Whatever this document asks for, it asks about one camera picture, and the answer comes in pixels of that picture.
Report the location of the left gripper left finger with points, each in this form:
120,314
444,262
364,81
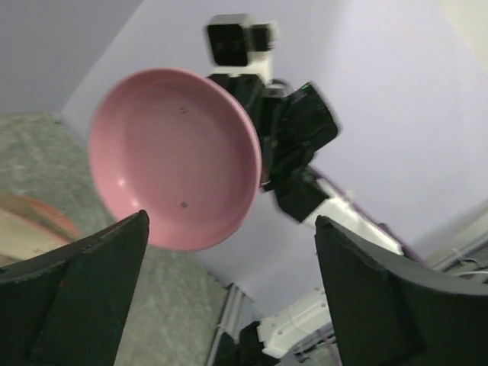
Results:
70,306

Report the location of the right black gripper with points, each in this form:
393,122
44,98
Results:
263,105

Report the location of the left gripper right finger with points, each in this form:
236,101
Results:
389,310

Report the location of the pink lid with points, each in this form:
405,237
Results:
178,146

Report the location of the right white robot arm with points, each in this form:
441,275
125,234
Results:
292,125

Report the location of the pink cream plate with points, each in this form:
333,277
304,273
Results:
30,228

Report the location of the aluminium mounting rail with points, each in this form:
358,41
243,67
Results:
236,314

